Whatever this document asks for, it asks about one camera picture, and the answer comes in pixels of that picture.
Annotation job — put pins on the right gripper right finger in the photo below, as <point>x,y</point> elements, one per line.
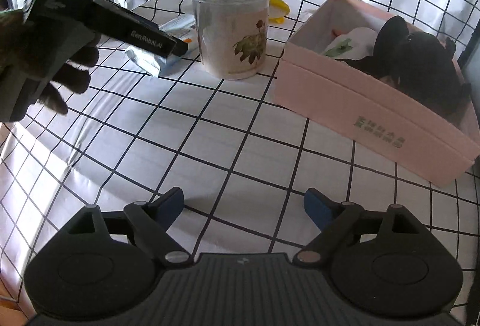
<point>335,220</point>

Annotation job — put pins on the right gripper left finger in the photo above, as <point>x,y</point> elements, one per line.
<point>150,222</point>

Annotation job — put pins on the black plush toy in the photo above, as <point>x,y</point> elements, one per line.
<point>418,65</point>

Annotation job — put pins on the yellow rimmed round pad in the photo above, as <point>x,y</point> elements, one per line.
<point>277,11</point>

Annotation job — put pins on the dark gloved left hand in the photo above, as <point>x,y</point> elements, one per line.
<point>34,54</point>

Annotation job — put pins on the white checkered tablecloth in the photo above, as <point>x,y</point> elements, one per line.
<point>242,161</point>

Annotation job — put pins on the pink cardboard box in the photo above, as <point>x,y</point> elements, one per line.
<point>360,107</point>

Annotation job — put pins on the clear jar floral label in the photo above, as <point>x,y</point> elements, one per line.
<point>232,36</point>

